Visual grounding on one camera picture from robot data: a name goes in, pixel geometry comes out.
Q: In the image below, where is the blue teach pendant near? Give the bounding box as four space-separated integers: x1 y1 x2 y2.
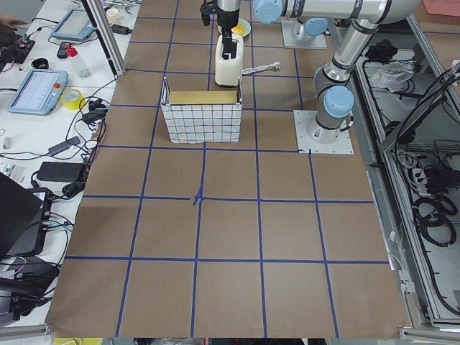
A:
7 69 68 116

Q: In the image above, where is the blue teach pendant far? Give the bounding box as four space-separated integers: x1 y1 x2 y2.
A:
50 9 93 42

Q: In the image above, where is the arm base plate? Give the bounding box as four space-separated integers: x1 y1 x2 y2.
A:
293 110 354 155
281 17 328 50

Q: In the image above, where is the aluminium frame post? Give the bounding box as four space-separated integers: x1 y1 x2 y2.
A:
82 0 125 78

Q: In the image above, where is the blue teach pendant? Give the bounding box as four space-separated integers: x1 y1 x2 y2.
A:
50 9 93 42
7 69 68 116

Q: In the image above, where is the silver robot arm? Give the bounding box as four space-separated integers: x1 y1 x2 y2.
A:
200 1 362 60
253 0 420 144

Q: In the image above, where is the small black bowl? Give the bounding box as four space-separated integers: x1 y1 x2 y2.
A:
31 58 49 70

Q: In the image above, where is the black power adapter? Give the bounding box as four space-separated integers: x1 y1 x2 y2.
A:
37 162 85 183

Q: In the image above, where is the checkered fabric storage box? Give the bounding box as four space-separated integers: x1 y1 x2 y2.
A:
161 78 242 144

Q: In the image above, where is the paper cup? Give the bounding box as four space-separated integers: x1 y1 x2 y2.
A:
106 8 120 25

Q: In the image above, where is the yellow tape roll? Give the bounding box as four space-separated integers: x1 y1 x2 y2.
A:
60 88 86 110

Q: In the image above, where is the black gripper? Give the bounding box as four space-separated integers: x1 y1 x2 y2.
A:
217 11 239 59

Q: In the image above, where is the triangular toast on plate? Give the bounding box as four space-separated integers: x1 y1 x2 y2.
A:
231 24 244 36

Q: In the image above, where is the white toaster power cable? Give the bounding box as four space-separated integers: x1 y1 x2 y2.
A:
241 61 282 76

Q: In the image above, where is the black laptop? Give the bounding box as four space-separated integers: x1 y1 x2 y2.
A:
1 174 52 259

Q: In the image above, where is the clear bottle red cap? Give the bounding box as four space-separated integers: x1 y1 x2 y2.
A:
66 43 91 78

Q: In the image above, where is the green plate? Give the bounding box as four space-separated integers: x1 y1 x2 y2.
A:
238 18 251 37

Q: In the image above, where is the white toaster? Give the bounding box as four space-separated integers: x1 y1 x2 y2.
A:
215 34 244 87

